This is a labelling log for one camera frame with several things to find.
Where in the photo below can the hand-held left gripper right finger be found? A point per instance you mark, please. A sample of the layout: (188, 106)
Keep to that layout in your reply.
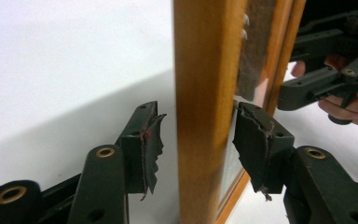
(261, 149)

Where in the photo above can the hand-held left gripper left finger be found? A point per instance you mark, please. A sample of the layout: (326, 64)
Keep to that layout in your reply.
(138, 149)

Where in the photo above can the wooden picture frame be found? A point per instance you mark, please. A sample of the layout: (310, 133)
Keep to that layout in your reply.
(205, 102)

